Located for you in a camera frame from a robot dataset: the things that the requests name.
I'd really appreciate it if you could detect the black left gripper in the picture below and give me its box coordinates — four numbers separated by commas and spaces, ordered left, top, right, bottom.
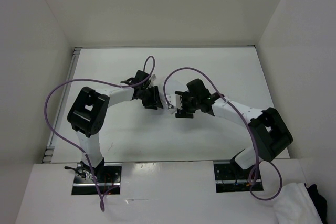
140, 85, 163, 110

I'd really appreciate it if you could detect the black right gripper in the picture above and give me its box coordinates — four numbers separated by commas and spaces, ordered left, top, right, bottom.
175, 90, 200, 119

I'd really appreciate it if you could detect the white skirt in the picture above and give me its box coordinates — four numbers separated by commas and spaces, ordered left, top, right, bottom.
156, 77, 187, 114

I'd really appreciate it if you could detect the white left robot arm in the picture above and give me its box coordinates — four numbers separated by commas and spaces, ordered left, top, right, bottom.
67, 70, 163, 182

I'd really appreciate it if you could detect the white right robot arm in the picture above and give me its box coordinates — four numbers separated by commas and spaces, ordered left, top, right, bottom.
172, 79, 293, 178

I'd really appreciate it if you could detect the white cloth pile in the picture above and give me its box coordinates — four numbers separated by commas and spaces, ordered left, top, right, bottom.
272, 183, 322, 224

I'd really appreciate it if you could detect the black cloth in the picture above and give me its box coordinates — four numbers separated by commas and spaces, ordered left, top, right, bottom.
306, 184, 328, 224

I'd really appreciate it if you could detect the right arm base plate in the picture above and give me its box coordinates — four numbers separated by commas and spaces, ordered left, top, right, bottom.
213, 161, 251, 193

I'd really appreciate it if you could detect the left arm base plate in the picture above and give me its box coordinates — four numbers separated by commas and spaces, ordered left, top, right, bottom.
65, 163, 122, 196

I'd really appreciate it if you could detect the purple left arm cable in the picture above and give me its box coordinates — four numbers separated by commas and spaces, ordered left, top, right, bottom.
44, 55, 156, 212

